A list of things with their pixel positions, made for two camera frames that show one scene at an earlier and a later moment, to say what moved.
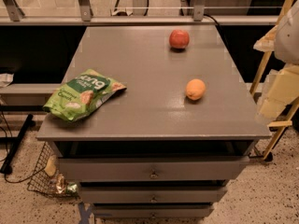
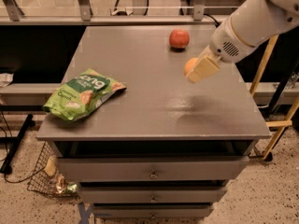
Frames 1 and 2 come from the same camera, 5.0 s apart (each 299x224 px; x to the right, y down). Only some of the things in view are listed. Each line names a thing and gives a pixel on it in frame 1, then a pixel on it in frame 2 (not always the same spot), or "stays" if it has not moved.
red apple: (178, 39) stays
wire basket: (48, 179) stays
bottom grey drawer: (153, 211) stays
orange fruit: (195, 89) -> (190, 64)
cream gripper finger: (282, 89) -> (223, 46)
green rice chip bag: (82, 95) stays
